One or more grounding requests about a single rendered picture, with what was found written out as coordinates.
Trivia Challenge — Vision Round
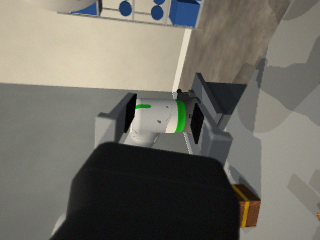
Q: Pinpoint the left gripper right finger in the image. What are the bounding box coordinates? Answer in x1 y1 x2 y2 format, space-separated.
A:
190 103 233 168

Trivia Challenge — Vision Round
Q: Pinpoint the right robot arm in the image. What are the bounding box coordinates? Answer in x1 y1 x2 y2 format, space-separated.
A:
124 89 201 148

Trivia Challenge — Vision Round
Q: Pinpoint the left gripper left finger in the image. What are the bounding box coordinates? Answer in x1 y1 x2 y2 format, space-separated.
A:
94 92 137 149

